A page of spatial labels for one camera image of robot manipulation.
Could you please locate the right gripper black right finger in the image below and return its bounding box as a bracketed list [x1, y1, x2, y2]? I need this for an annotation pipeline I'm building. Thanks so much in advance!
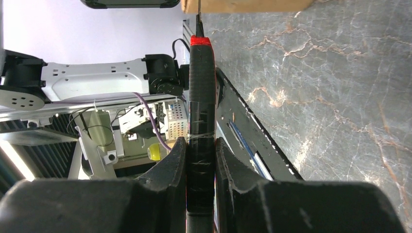
[216, 139, 404, 233]

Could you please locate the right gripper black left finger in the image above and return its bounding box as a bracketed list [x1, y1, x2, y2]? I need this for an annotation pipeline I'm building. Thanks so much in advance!
[0, 138, 186, 233]

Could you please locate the red box cutter knife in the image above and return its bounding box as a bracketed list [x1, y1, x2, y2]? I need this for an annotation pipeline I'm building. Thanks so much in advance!
[187, 2, 217, 233]

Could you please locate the brown cardboard express box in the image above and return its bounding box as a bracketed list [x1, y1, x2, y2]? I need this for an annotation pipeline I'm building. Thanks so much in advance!
[180, 0, 314, 14]

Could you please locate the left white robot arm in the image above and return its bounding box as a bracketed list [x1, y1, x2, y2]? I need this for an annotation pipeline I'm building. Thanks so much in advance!
[0, 50, 189, 111]

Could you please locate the perforated white metal box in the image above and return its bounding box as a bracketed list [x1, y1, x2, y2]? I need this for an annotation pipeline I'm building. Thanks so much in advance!
[160, 99, 188, 143]

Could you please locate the black case with poker chips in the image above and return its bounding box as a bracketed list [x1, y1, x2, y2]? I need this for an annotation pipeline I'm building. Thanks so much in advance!
[81, 0, 180, 9]

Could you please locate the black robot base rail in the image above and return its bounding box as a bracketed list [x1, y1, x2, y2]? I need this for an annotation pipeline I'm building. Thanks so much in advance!
[216, 68, 302, 181]

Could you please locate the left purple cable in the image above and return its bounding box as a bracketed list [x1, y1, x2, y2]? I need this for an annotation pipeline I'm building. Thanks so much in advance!
[133, 92, 173, 152]

